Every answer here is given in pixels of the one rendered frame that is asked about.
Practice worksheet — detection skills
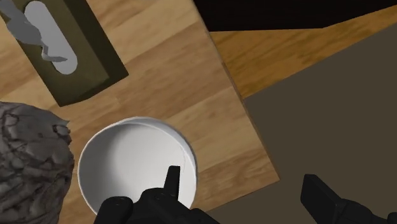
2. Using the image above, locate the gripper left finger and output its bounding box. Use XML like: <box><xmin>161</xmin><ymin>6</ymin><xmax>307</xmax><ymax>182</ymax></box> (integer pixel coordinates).
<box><xmin>94</xmin><ymin>165</ymin><xmax>219</xmax><ymax>224</ymax></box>

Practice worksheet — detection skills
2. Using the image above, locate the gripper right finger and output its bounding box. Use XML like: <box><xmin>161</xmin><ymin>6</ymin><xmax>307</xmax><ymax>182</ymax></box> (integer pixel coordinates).
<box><xmin>300</xmin><ymin>173</ymin><xmax>397</xmax><ymax>224</ymax></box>

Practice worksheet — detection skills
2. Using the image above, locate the white bowl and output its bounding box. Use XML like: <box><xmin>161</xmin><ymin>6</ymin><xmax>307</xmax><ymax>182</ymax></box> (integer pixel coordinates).
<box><xmin>77</xmin><ymin>116</ymin><xmax>198</xmax><ymax>216</ymax></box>

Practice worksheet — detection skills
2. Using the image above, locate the wooden table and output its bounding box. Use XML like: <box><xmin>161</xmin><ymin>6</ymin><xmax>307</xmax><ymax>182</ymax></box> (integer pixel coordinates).
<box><xmin>0</xmin><ymin>0</ymin><xmax>281</xmax><ymax>224</ymax></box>

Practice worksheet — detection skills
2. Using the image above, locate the grey rough rock figure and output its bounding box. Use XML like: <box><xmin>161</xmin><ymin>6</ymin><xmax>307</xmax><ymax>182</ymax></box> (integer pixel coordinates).
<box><xmin>0</xmin><ymin>101</ymin><xmax>75</xmax><ymax>224</ymax></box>

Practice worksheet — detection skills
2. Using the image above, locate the olive green tissue box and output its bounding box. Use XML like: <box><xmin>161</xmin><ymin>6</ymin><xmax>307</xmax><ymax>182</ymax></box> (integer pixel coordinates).
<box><xmin>0</xmin><ymin>0</ymin><xmax>130</xmax><ymax>108</ymax></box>

